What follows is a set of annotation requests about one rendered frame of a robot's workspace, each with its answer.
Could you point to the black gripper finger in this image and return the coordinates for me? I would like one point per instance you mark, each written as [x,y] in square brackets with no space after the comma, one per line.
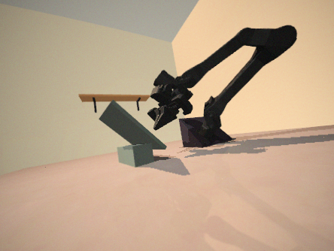
[165,117]
[157,112]

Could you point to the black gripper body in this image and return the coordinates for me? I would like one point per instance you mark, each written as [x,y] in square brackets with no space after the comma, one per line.
[179,101]

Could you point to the grey switch panel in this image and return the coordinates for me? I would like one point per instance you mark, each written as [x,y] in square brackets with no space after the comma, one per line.
[143,142]

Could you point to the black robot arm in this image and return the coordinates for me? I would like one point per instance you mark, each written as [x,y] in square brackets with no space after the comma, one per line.
[269,43]

